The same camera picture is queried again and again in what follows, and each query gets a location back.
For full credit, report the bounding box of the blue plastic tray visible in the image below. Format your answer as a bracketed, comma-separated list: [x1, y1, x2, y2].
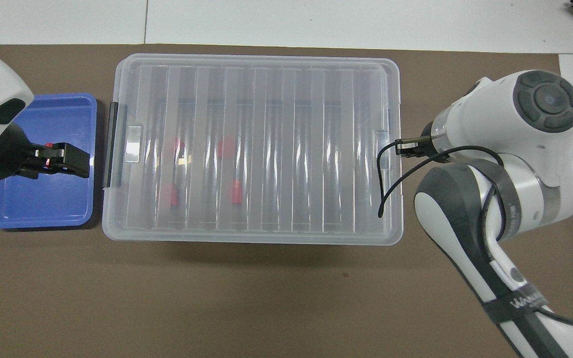
[0, 93, 98, 230]

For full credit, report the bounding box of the clear ribbed box lid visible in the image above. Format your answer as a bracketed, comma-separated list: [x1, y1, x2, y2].
[101, 53, 405, 245]

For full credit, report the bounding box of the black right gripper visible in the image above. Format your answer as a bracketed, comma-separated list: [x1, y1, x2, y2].
[397, 122, 449, 162]

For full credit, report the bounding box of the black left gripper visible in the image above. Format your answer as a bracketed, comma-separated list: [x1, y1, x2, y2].
[0, 123, 91, 182]

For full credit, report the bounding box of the brown table mat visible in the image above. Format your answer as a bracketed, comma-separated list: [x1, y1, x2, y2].
[0, 44, 573, 358]

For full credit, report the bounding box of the clear plastic storage box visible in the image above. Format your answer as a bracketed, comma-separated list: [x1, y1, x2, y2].
[102, 57, 405, 244]

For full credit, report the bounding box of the black box latch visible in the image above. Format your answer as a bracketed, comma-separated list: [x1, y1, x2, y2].
[103, 101, 120, 188]

